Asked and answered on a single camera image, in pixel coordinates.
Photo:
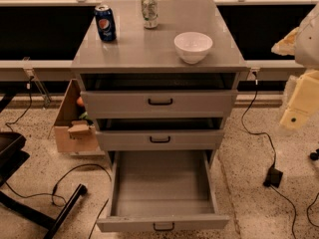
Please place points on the grey bottom drawer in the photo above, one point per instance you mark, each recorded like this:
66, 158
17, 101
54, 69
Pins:
161, 191

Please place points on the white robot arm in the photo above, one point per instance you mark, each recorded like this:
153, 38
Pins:
303, 44

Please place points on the white ceramic bowl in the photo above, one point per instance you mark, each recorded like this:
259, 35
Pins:
192, 47

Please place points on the grey middle drawer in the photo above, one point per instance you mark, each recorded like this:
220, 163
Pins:
130, 140

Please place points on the grey drawer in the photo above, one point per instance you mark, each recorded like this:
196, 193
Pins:
161, 191
158, 104
130, 140

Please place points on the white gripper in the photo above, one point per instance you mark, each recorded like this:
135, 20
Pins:
308, 47

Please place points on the cardboard box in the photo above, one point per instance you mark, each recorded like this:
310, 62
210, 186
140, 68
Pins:
73, 134

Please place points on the white green soda can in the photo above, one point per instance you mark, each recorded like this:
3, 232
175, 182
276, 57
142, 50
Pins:
150, 13

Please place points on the grey top drawer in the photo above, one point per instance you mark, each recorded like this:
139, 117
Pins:
158, 104

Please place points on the blue Pepsi can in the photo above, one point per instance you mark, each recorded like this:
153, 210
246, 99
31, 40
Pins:
105, 23

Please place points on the black caster wheel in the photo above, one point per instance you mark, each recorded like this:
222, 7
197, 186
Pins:
314, 155

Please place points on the orange fruit in box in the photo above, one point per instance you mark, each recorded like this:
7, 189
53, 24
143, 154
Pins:
80, 102

